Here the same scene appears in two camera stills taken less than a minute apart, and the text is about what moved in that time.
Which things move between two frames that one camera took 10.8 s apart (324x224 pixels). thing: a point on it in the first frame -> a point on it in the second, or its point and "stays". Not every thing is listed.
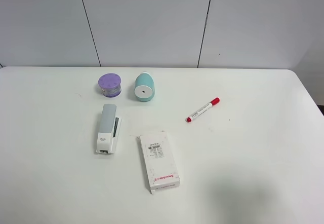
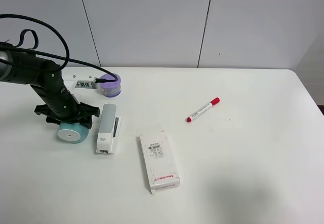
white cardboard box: x=161 y=165 stays
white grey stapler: x=108 y=130 stays
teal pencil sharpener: x=145 y=87 -> x=72 y=133
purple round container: x=110 y=85 stays
